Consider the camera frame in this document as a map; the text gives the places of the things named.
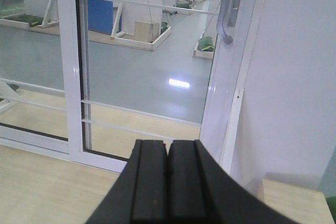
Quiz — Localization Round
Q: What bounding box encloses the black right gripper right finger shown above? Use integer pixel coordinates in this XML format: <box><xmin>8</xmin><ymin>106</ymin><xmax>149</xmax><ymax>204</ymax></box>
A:
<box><xmin>168</xmin><ymin>140</ymin><xmax>294</xmax><ymax>223</ymax></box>

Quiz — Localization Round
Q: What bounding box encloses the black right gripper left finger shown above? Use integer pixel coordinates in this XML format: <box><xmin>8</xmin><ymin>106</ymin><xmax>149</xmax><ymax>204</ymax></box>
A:
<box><xmin>86</xmin><ymin>140</ymin><xmax>167</xmax><ymax>223</ymax></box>

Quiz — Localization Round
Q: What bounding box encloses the white sliding glass door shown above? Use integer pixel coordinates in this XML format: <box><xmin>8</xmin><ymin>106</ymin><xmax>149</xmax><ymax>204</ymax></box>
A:
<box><xmin>69</xmin><ymin>0</ymin><xmax>236</xmax><ymax>173</ymax></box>

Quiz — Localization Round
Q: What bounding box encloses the grey metal door handle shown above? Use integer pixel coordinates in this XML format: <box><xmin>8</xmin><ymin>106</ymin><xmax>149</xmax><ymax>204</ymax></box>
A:
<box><xmin>216</xmin><ymin>0</ymin><xmax>241</xmax><ymax>45</ymax></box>

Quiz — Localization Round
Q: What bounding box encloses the green bag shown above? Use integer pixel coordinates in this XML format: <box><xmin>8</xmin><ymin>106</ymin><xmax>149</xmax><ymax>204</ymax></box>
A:
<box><xmin>197</xmin><ymin>36</ymin><xmax>215</xmax><ymax>52</ymax></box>

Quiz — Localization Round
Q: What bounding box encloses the wooden crate box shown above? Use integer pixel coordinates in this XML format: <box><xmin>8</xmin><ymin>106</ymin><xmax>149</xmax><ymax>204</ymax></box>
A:
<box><xmin>134</xmin><ymin>21</ymin><xmax>161</xmax><ymax>42</ymax></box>

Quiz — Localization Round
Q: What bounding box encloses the white wooden floor frame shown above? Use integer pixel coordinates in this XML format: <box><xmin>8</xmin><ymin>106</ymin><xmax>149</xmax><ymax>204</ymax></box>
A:
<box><xmin>110</xmin><ymin>0</ymin><xmax>172</xmax><ymax>51</ymax></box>

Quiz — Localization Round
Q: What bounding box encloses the blue wall panel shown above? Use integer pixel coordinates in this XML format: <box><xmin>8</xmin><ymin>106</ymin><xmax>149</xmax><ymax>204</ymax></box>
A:
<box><xmin>87</xmin><ymin>0</ymin><xmax>118</xmax><ymax>35</ymax></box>

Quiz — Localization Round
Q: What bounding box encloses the white door frame post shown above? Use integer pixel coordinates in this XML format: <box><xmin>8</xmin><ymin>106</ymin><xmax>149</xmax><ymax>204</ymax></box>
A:
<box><xmin>219</xmin><ymin>0</ymin><xmax>265</xmax><ymax>174</ymax></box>

